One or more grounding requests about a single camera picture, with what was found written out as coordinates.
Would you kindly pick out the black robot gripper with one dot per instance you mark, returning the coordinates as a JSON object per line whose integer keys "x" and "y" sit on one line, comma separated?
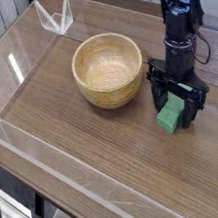
{"x": 192, "y": 89}

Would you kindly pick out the green rectangular block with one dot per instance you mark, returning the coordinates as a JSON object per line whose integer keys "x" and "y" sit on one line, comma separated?
{"x": 168, "y": 118}

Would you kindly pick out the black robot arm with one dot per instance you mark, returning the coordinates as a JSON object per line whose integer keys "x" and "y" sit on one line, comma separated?
{"x": 175, "y": 74}

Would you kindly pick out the brown wooden bowl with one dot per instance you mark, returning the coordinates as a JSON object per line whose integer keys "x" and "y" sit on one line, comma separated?
{"x": 107, "y": 69}

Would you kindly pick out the clear acrylic front barrier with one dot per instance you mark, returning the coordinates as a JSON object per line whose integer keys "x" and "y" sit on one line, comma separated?
{"x": 75, "y": 187}

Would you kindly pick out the black table leg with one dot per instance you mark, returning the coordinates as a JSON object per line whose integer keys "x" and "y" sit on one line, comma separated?
{"x": 39, "y": 206}

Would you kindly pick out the clear acrylic corner bracket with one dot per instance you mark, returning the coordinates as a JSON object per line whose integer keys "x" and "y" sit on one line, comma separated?
{"x": 58, "y": 23}

